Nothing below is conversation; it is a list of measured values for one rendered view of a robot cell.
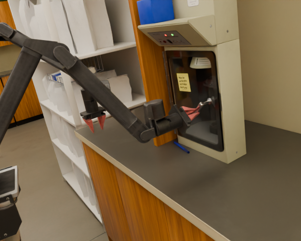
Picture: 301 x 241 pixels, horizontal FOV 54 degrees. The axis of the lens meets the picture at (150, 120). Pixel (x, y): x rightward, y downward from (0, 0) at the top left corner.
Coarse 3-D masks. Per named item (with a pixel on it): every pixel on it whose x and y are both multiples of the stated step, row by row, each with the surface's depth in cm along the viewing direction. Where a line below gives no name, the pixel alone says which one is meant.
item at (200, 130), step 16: (176, 64) 122; (192, 64) 114; (208, 64) 106; (176, 80) 126; (192, 80) 117; (208, 80) 109; (176, 96) 130; (192, 96) 120; (208, 96) 112; (208, 112) 115; (192, 128) 127; (208, 128) 118; (208, 144) 121
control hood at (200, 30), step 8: (200, 16) 99; (208, 16) 97; (152, 24) 110; (160, 24) 105; (168, 24) 102; (176, 24) 98; (184, 24) 95; (192, 24) 94; (200, 24) 95; (208, 24) 97; (144, 32) 119; (184, 32) 100; (192, 32) 98; (200, 32) 96; (208, 32) 98; (152, 40) 123; (192, 40) 104; (200, 40) 100; (208, 40) 99
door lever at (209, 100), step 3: (207, 99) 112; (210, 99) 111; (201, 102) 109; (204, 102) 110; (207, 102) 111; (210, 102) 111; (198, 105) 110; (201, 105) 109; (198, 108) 111; (201, 108) 111; (195, 111) 113; (198, 111) 113
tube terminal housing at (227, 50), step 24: (216, 0) 97; (216, 24) 99; (168, 48) 125; (192, 48) 112; (216, 48) 102; (240, 72) 110; (240, 96) 113; (240, 120) 116; (192, 144) 134; (240, 144) 119
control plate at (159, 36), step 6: (156, 36) 117; (162, 36) 114; (168, 36) 111; (174, 36) 108; (180, 36) 105; (162, 42) 119; (168, 42) 116; (174, 42) 113; (180, 42) 110; (186, 42) 107
